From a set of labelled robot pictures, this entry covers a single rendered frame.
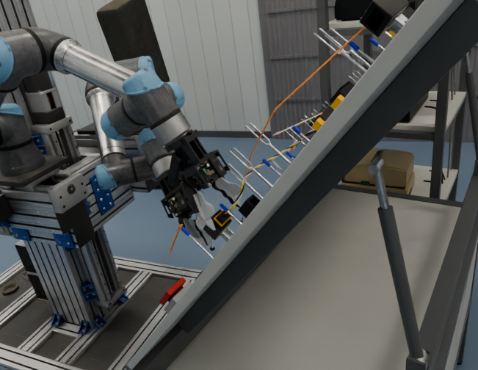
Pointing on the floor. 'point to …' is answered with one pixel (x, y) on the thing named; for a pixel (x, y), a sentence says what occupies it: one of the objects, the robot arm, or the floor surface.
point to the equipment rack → (457, 105)
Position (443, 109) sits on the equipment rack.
